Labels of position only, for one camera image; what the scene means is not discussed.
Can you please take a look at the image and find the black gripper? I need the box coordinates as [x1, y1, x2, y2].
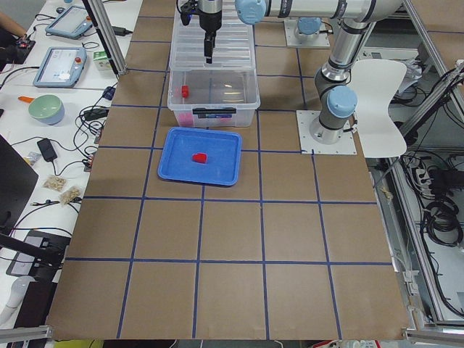
[177, 0, 222, 64]

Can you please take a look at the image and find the clear plastic box lid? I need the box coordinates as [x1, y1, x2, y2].
[170, 1, 256, 71]

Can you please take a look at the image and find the red block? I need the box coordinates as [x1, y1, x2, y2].
[192, 152, 207, 164]
[181, 85, 189, 99]

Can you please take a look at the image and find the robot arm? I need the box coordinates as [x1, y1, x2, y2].
[295, 17, 322, 40]
[234, 0, 401, 144]

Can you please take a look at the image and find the clear plastic storage box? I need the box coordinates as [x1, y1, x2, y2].
[167, 70, 260, 128]

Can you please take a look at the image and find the green white carton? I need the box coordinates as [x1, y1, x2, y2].
[92, 51, 112, 71]

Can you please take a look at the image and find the blue plastic tray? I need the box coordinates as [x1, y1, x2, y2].
[157, 127, 242, 186]

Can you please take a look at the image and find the far teach pendant tablet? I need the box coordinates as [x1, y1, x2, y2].
[45, 6, 93, 39]

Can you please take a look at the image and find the teach pendant tablet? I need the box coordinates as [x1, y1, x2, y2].
[45, 6, 93, 39]
[33, 47, 87, 88]

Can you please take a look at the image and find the near teach pendant tablet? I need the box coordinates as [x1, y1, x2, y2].
[33, 47, 87, 88]

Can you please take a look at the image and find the white chair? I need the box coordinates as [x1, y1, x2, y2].
[349, 59, 407, 158]

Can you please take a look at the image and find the green bowl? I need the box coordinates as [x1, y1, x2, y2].
[28, 94, 65, 125]

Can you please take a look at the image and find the black power adapter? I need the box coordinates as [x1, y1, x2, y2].
[37, 138, 57, 162]

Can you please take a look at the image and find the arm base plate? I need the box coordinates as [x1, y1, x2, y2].
[297, 110, 357, 155]
[284, 17, 331, 49]

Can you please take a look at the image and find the aluminium frame post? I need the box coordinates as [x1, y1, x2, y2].
[82, 0, 127, 76]

